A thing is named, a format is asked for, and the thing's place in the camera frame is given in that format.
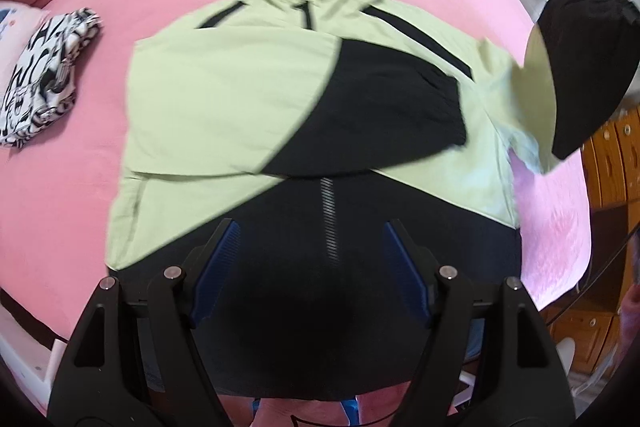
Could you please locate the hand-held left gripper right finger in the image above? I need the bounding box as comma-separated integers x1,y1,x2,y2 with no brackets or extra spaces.
382,218,576,427

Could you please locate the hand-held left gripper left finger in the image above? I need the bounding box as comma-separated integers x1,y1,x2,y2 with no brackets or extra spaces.
47,218,243,427

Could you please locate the green and black hooded jacket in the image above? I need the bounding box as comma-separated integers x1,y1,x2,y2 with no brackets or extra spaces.
104,0,640,400

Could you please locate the pink bed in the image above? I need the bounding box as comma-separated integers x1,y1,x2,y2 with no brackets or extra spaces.
0,0,593,427

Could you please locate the wooden cabinet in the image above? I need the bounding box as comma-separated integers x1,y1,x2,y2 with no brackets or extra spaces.
542,104,640,378

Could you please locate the black and white patterned cloth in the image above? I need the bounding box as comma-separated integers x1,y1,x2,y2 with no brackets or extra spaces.
0,8,105,151

